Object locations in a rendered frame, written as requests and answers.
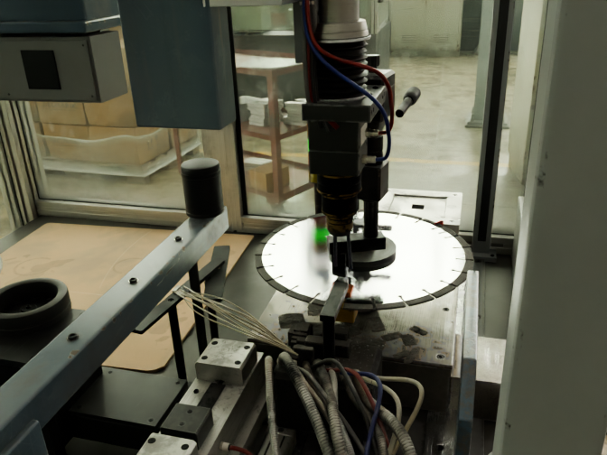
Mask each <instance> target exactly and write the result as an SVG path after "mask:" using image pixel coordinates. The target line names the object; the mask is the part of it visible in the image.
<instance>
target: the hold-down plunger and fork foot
mask: <svg viewBox="0 0 607 455"><path fill-rule="evenodd" d="M350 245H351V252H352V253H355V252H364V251H373V250H382V249H386V237H385V236H384V234H383V232H382V231H378V202H365V201H363V232H362V233H353V234H350ZM327 249H328V251H329V253H330V255H332V275H335V276H339V277H344V278H345V277H346V266H348V267H349V258H348V248H347V237H346V236H345V237H337V266H336V267H335V266H334V265H333V236H327ZM350 271H351V270H350V268H349V272H350Z"/></svg>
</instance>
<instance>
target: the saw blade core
mask: <svg viewBox="0 0 607 455"><path fill-rule="evenodd" d="M416 222H417V223H416ZM378 223H379V224H380V225H391V226H392V231H382V232H383V234H384V236H385V237H389V238H390V239H392V240H393V241H394V242H395V244H396V246H397V253H396V256H395V257H394V258H393V259H392V260H391V261H389V262H387V263H385V264H383V265H377V266H371V267H355V266H353V269H352V270H351V271H350V272H348V274H347V275H346V277H345V278H344V277H343V278H340V277H338V276H335V275H332V258H331V257H330V255H329V251H328V249H327V236H331V234H330V233H329V231H328V229H327V227H326V216H320V217H316V218H311V219H307V220H304V221H301V222H298V223H296V224H293V225H292V226H290V227H287V228H285V229H283V230H282V231H280V232H278V233H277V234H276V235H274V236H273V237H272V238H271V239H270V240H269V241H268V242H267V244H266V246H265V248H264V251H263V254H262V260H263V264H264V267H265V269H266V270H267V272H268V273H269V274H270V275H271V276H272V277H273V280H276V281H278V282H279V283H280V284H282V285H283V286H285V287H287V288H289V289H290V291H291V290H293V291H295V292H297V293H301V294H304V295H307V296H310V297H313V298H315V297H316V296H317V294H320V295H318V296H317V297H316V299H321V300H325V301H326V300H327V298H328V296H329V294H330V290H331V288H332V285H333V283H335V281H337V282H346V283H349V284H353V285H354V290H353V293H352V295H351V297H345V298H344V299H346V300H345V302H344V303H354V304H372V306H373V303H372V300H374V303H375V305H376V304H377V303H389V302H402V300H403V301H404V302H406V300H411V299H414V298H418V297H421V296H424V295H427V294H428V293H429V294H430V295H431V293H433V292H436V291H438V290H440V289H442V288H444V287H445V286H446V285H448V284H450V283H451V282H452V281H453V280H454V279H456V278H457V277H458V275H459V274H460V273H461V272H462V269H463V268H464V265H465V260H466V259H465V253H464V251H463V249H462V246H461V245H460V243H459V242H458V241H457V240H456V239H455V238H454V237H453V236H451V235H450V234H448V233H447V232H446V233H442V234H438V233H439V232H443V231H444V230H442V229H440V228H437V227H436V226H434V225H431V224H429V223H426V222H424V221H421V220H420V221H419V220H418V219H415V218H409V217H404V216H398V215H393V214H386V213H379V214H378ZM456 259H458V260H456ZM279 277H280V278H279ZM295 287H296V288H295ZM399 297H402V300H401V299H400V298H399Z"/></svg>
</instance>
